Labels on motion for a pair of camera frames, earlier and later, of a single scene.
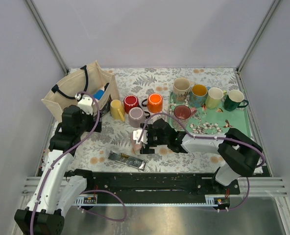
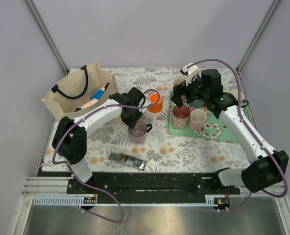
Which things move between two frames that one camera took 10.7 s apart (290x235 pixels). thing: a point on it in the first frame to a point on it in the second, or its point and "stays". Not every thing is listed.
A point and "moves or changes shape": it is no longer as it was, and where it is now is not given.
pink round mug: (182, 113) stays
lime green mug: (215, 96) moves or changes shape
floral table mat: (144, 96) stays
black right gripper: (146, 150) to (181, 89)
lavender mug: (136, 116) moves or changes shape
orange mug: (155, 103) stays
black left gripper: (92, 124) to (132, 123)
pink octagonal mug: (135, 145) to (197, 118)
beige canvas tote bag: (94, 82) stays
